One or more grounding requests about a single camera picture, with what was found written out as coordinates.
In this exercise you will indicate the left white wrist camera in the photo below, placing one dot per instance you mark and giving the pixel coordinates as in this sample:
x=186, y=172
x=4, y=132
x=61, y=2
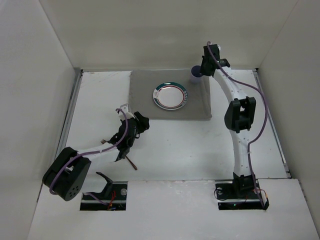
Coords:
x=124, y=111

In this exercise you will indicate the purple plastic cup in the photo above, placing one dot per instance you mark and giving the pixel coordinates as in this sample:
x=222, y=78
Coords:
x=195, y=74

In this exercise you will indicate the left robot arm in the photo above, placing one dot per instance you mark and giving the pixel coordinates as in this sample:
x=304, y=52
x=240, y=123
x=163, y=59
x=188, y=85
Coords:
x=66, y=175

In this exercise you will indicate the brown wooden spoon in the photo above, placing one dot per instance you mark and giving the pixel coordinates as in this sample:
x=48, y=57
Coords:
x=132, y=164

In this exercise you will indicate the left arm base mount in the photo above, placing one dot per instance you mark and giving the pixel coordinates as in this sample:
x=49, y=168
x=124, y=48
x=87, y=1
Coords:
x=100, y=193

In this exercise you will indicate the grey cloth placemat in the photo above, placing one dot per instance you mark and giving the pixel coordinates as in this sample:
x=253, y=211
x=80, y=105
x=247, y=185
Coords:
x=143, y=83

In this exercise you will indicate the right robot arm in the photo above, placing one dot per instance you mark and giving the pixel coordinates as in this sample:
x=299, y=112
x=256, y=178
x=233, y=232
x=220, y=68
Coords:
x=238, y=118

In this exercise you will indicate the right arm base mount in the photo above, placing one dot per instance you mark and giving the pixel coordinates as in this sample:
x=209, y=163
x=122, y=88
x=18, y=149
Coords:
x=228, y=199

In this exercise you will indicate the white plate with green rim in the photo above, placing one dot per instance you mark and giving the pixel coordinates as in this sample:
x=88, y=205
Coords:
x=170, y=96

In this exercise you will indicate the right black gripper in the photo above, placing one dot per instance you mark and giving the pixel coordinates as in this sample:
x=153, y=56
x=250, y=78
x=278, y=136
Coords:
x=205, y=67

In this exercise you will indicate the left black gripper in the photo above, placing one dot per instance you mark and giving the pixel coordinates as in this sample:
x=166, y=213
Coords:
x=124, y=149

